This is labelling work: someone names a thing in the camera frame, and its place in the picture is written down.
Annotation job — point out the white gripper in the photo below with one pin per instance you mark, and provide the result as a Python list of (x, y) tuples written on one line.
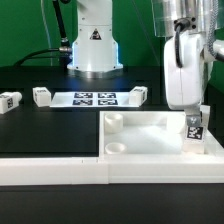
[(185, 85)]

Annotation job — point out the white square tabletop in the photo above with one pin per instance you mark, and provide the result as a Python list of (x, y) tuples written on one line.
[(148, 133)]

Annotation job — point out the white sheet with fiducial tags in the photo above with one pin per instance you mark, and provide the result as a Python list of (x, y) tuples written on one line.
[(91, 99)]

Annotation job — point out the white L-shaped obstacle fence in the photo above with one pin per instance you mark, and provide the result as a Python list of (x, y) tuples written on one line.
[(182, 168)]

